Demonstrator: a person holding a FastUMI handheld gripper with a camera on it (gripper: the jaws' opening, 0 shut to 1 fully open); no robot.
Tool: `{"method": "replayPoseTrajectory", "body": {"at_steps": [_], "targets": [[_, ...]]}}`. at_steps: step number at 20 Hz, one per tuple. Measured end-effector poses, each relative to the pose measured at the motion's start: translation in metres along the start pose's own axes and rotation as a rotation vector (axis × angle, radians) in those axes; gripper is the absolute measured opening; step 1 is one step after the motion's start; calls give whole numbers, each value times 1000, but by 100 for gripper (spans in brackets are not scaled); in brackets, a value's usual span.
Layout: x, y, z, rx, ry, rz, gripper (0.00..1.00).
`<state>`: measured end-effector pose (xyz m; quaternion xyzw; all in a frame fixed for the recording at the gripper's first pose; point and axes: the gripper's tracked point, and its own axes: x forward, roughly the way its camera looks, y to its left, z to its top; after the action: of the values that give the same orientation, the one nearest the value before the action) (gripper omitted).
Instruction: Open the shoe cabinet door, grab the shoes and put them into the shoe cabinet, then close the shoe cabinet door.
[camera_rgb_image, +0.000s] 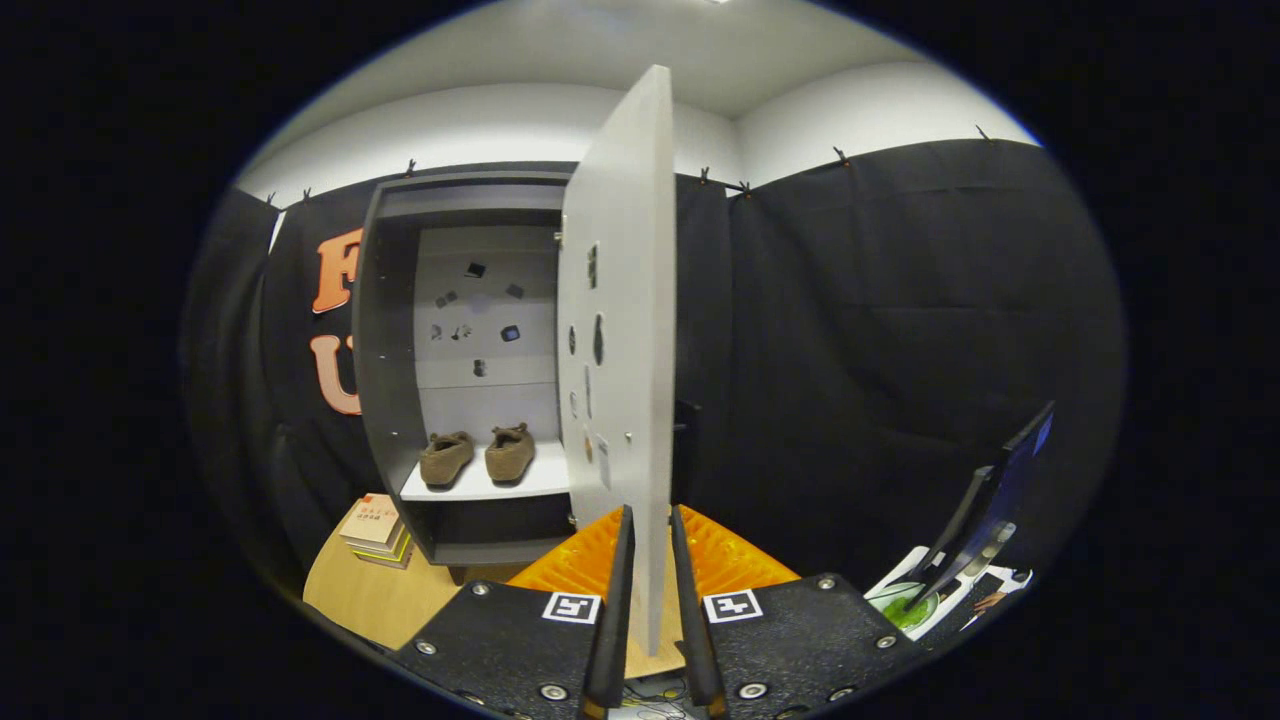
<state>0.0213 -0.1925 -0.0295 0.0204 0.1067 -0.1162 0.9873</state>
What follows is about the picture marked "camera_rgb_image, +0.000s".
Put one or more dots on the white sheet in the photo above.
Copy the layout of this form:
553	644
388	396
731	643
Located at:
905	570

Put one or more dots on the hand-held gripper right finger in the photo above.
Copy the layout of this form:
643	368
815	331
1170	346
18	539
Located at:
695	640

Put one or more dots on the beige book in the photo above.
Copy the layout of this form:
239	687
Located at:
370	520

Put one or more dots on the yellow-edged book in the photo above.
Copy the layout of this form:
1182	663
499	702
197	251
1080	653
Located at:
398	548

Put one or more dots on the dark grey shoe cabinet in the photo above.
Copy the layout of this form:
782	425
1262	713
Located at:
385	350

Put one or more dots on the reddish brown book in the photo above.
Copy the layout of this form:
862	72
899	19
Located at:
395	562

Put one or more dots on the brown suede shoe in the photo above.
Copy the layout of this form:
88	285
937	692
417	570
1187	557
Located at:
510	455
445	460

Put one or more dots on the beige shoe cabinet door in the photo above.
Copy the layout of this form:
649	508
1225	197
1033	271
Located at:
625	300

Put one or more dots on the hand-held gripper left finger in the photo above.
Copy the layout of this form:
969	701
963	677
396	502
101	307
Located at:
615	640

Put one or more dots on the black backdrop cloth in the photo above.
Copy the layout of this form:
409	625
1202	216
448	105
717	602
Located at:
850	350

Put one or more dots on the green round dish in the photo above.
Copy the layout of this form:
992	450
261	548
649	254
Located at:
910	610

